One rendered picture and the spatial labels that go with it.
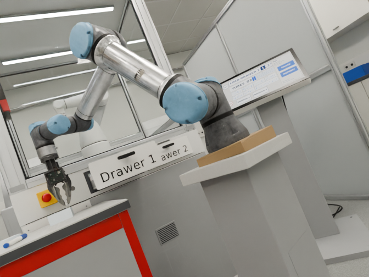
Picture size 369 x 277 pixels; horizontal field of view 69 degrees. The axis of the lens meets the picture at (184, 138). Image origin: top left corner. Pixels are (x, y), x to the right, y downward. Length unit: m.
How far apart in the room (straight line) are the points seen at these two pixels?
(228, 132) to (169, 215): 0.79
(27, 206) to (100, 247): 0.65
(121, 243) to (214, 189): 0.33
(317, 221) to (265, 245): 1.07
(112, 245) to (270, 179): 0.51
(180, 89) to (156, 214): 0.91
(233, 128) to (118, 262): 0.53
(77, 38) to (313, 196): 1.53
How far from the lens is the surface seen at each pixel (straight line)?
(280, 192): 0.90
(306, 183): 1.84
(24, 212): 1.45
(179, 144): 1.57
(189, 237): 1.58
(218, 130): 0.86
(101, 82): 1.15
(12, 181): 1.47
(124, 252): 0.88
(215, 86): 0.89
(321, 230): 1.93
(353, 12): 4.06
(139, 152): 1.15
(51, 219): 1.17
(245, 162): 0.73
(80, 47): 0.98
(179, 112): 0.75
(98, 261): 0.87
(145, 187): 1.49
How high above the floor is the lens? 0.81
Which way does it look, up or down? 4 degrees up
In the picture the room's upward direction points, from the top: 22 degrees counter-clockwise
